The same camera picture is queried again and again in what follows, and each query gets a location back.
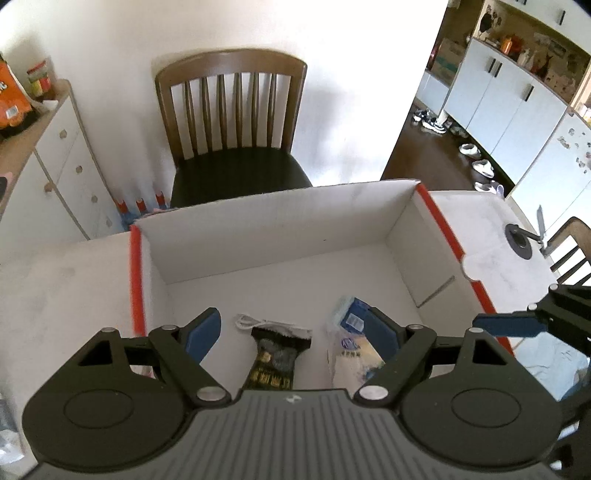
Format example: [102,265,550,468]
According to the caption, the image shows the red cardboard box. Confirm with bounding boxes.
[129,179,515,402]

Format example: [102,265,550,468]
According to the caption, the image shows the row of red-capped bottles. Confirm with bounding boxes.
[115,189,170,223]

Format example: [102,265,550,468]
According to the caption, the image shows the red lidded jar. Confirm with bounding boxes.
[26,58,54,100]

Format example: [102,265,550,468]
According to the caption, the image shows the black phone stand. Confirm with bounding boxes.
[505,205,555,259]

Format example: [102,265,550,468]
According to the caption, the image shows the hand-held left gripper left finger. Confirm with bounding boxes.
[78,308,232,407]

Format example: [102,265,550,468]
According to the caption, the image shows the white cable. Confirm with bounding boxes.
[235,314,279,331]

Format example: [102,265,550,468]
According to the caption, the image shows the wooden chair black seat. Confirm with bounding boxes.
[154,48,314,209]

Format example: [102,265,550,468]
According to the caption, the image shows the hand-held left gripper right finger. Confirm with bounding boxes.
[353,307,511,407]

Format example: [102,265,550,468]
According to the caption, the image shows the white wooden sideboard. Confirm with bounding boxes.
[0,78,122,246]

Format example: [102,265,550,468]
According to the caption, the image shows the black gold snack packet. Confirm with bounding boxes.
[241,325,313,391]

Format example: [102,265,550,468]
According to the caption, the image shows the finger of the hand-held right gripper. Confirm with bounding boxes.
[473,310,548,337]

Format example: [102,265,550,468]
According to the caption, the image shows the orange snack bag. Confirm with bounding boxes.
[0,53,36,133]

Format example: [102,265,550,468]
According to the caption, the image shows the blue white snack packet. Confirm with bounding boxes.
[327,296,387,391]

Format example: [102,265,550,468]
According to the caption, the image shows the wooden slat chair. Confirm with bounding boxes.
[542,217,591,283]

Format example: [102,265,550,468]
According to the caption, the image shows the white wall cabinet unit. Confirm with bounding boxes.
[443,0,591,232]

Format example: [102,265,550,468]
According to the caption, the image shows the black white sneakers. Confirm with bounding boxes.
[412,110,448,135]

